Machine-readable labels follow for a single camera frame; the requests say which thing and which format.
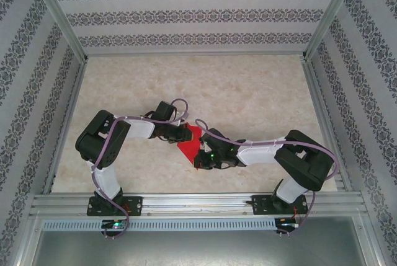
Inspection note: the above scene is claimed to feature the red paper sheet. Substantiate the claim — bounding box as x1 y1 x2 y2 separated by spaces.
176 125 207 171

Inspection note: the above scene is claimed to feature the grey sheet metal tray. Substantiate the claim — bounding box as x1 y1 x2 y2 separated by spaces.
30 230 379 266

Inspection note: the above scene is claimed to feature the controller board with white plug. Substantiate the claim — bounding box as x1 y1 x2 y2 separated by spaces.
277 218 302 229

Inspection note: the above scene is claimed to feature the controller board with green light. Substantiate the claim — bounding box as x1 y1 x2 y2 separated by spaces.
101 219 128 230

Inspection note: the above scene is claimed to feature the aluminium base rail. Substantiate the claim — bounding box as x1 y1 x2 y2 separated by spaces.
29 192 364 218

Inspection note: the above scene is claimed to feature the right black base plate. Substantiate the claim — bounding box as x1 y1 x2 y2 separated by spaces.
252 194 308 216

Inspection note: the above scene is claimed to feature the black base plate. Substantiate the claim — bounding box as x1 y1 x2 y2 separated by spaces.
87 196 143 216
252 194 308 216

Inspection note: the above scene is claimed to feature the grey slotted cable duct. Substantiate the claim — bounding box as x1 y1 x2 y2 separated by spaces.
42 218 277 232

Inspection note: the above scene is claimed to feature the aluminium frame cross beam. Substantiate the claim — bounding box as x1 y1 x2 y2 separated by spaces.
83 49 308 58

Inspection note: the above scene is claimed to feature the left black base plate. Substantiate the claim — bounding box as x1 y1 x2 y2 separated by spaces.
87 196 143 216

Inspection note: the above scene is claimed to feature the aluminium side floor rail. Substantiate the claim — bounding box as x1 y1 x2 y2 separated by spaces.
42 60 89 194
302 58 354 192

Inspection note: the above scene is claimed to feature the aluminium frame post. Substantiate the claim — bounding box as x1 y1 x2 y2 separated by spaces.
302 0 364 62
26 0 89 62

